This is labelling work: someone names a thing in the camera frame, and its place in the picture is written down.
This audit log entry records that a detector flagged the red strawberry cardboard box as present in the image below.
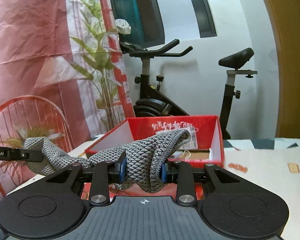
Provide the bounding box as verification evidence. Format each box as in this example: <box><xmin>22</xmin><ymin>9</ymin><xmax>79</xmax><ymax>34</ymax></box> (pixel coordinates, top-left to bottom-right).
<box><xmin>85</xmin><ymin>115</ymin><xmax>224</xmax><ymax>197</ymax></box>

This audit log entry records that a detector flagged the grey knitted sock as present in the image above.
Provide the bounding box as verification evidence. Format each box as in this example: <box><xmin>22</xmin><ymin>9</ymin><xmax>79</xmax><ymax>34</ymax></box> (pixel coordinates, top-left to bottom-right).
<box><xmin>24</xmin><ymin>129</ymin><xmax>191</xmax><ymax>193</ymax></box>

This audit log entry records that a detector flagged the white shipping label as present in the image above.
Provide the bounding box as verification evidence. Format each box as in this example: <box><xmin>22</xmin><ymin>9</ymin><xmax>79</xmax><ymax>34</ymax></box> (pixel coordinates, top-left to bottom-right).
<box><xmin>181</xmin><ymin>126</ymin><xmax>198</xmax><ymax>150</ymax></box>

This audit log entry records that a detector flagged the black exercise bike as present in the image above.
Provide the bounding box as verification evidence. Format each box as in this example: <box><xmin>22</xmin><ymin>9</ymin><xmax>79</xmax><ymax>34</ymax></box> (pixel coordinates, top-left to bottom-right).
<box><xmin>119</xmin><ymin>38</ymin><xmax>258</xmax><ymax>140</ymax></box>

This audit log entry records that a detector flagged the pink printed backdrop curtain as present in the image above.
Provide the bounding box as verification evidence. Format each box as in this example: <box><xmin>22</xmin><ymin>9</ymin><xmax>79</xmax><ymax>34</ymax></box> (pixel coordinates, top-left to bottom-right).
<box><xmin>0</xmin><ymin>0</ymin><xmax>136</xmax><ymax>210</ymax></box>

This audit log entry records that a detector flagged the patterned tablecloth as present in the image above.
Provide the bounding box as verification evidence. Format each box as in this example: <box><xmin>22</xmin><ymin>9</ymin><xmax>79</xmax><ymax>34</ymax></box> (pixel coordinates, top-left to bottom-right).
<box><xmin>0</xmin><ymin>140</ymin><xmax>300</xmax><ymax>239</ymax></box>

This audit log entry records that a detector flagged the dark window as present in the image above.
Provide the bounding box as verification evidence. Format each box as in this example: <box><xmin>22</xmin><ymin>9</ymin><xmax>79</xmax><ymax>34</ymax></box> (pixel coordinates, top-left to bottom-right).
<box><xmin>111</xmin><ymin>0</ymin><xmax>217</xmax><ymax>48</ymax></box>

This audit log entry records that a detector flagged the wooden door frame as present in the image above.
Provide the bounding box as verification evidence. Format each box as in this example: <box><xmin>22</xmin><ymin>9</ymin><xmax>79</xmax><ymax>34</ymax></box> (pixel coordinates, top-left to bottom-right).
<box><xmin>264</xmin><ymin>0</ymin><xmax>300</xmax><ymax>139</ymax></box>

